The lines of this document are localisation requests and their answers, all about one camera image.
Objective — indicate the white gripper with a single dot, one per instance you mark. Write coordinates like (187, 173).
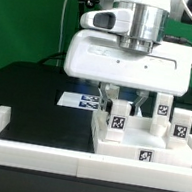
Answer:
(97, 56)

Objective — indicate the white square table top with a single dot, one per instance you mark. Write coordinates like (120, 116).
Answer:
(136, 142)

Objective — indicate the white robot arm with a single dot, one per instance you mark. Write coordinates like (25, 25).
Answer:
(125, 45)

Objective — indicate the white sheet with markers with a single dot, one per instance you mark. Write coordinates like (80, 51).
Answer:
(78, 100)

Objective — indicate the white U-shaped obstacle fence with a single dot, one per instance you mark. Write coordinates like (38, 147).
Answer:
(91, 166)

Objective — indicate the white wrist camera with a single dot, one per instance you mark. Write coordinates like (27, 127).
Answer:
(112, 20)

